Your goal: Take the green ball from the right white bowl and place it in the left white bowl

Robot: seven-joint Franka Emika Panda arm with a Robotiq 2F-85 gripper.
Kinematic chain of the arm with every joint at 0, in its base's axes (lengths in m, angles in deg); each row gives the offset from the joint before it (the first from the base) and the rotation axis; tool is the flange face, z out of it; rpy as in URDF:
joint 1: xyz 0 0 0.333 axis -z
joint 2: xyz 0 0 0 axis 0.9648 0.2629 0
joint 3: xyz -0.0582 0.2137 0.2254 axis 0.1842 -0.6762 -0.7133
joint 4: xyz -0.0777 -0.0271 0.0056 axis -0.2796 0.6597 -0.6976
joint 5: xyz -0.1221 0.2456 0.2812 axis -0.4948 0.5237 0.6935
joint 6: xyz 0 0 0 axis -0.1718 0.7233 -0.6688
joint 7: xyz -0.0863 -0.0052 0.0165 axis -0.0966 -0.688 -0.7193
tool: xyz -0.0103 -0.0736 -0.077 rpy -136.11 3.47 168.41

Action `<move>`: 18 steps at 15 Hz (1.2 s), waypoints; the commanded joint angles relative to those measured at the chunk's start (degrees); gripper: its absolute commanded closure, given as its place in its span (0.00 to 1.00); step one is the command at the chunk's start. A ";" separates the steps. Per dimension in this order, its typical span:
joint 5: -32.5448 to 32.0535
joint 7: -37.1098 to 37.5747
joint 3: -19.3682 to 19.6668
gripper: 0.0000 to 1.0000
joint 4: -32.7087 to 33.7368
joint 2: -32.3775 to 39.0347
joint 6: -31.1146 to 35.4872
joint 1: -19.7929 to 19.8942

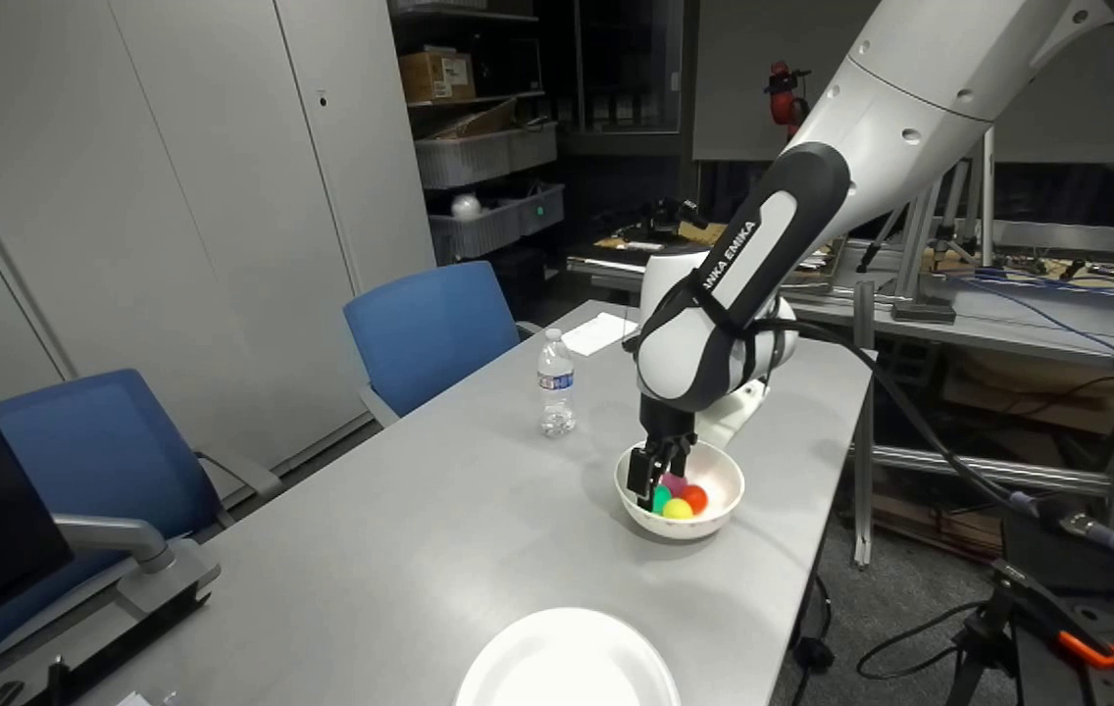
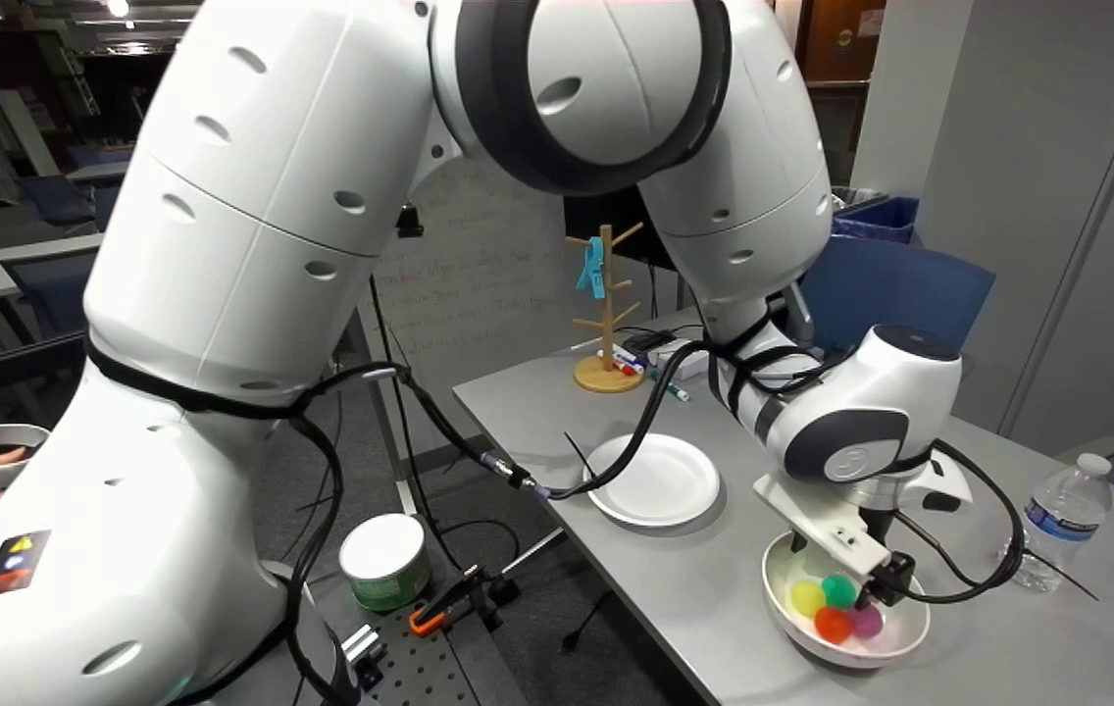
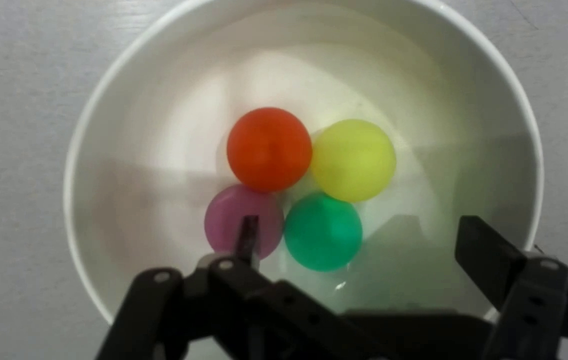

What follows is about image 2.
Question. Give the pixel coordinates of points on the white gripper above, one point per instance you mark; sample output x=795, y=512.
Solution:
x=825, y=523

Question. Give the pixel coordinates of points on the green ball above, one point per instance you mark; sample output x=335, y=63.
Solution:
x=838, y=593

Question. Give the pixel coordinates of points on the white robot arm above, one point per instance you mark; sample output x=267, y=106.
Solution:
x=256, y=196

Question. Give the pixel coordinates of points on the yellow ball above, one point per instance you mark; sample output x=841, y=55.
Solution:
x=803, y=599

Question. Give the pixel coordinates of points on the orange ball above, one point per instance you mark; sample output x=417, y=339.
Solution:
x=834, y=626

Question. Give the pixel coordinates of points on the purple ball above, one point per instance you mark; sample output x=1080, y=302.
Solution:
x=870, y=626

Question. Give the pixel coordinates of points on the deep white bowl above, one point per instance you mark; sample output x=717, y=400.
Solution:
x=846, y=651

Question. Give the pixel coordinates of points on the shallow white foam bowl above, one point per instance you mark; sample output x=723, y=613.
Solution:
x=670, y=486

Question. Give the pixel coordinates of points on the clear plastic water bottle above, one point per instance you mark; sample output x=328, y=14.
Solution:
x=1066, y=515

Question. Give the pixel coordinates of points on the blue chair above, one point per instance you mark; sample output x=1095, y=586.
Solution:
x=896, y=297

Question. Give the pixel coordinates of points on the wooden mug tree stand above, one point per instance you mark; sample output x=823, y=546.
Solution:
x=606, y=320

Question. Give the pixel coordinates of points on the blue plastic bin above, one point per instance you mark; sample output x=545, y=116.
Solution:
x=875, y=216

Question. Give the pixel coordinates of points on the blue item on mug tree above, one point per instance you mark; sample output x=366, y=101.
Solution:
x=589, y=271

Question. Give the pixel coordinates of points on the black monitor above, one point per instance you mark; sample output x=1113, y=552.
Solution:
x=621, y=216

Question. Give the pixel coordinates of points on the orange black clamp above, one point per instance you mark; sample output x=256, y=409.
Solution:
x=439, y=613

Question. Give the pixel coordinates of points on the green white tape roll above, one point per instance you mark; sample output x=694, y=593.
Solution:
x=383, y=554

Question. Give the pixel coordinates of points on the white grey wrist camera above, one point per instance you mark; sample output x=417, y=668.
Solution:
x=943, y=484

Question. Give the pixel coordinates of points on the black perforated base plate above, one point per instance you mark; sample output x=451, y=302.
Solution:
x=434, y=673

